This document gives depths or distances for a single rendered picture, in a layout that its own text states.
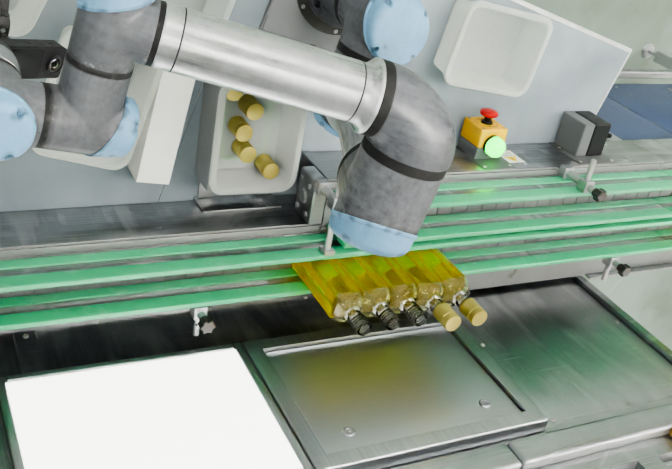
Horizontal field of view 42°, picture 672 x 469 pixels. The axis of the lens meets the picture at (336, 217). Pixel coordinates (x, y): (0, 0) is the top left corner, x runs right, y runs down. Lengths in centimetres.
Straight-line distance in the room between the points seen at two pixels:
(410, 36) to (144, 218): 58
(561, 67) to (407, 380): 81
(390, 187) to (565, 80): 103
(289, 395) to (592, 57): 105
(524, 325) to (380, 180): 95
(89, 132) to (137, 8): 15
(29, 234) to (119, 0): 69
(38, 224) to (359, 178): 69
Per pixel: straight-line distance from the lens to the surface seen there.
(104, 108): 102
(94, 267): 152
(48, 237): 156
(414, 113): 105
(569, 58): 204
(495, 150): 188
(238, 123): 162
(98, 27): 98
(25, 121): 99
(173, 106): 155
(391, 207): 109
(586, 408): 180
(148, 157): 158
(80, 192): 165
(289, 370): 161
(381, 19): 143
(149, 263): 154
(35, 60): 119
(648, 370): 199
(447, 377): 169
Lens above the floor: 217
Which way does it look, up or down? 49 degrees down
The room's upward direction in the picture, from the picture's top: 139 degrees clockwise
